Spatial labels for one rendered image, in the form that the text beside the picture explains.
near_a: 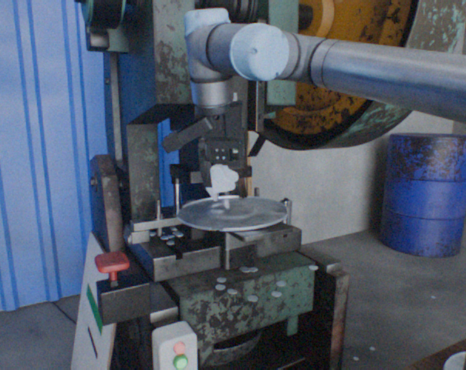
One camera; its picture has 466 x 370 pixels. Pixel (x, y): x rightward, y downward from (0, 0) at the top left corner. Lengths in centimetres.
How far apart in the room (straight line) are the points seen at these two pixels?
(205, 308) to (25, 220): 142
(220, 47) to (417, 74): 27
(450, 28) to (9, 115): 181
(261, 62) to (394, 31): 53
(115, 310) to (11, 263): 145
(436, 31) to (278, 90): 38
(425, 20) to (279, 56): 47
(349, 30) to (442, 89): 67
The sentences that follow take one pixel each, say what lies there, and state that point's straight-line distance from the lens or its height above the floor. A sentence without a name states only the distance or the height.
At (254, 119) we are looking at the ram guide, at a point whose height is 102.
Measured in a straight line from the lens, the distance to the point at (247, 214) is 88.
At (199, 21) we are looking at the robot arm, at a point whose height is 118.
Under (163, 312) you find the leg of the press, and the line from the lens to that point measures 77.
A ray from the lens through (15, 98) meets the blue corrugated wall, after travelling 202.
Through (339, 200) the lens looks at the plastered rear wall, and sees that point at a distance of 308.
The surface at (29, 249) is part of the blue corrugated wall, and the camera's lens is 214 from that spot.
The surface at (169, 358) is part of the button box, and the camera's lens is 73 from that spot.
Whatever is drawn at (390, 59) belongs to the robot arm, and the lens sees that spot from 52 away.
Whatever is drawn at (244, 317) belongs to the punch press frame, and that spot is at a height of 55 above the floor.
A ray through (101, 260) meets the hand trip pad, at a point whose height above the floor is 76.
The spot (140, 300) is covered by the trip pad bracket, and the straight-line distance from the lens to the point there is 76.
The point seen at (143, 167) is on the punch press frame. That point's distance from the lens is 112.
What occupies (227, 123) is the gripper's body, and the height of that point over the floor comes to 102.
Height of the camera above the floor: 104
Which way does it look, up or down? 12 degrees down
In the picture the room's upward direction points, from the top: straight up
